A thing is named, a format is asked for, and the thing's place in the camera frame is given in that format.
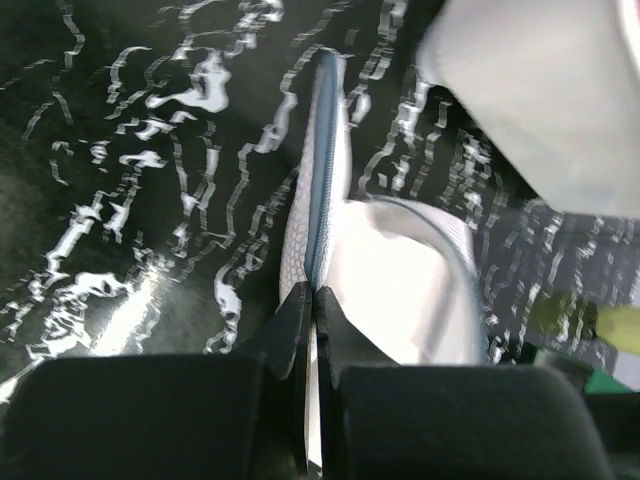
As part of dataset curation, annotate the black marbled mat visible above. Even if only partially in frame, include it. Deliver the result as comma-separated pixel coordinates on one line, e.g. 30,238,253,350
1,1,639,388

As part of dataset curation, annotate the white plastic bin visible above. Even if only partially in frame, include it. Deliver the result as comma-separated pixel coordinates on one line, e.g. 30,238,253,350
415,1,639,219

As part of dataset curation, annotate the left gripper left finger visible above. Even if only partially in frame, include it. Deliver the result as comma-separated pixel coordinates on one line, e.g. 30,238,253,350
1,283,312,479

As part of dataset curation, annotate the yellow-green cup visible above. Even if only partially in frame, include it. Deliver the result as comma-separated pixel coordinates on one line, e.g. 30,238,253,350
529,292,639,356

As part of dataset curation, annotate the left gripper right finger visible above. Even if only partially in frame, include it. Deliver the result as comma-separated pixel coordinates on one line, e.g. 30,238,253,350
315,288,614,479

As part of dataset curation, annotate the green folder stack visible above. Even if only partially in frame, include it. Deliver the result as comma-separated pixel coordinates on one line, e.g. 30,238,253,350
533,349,633,394

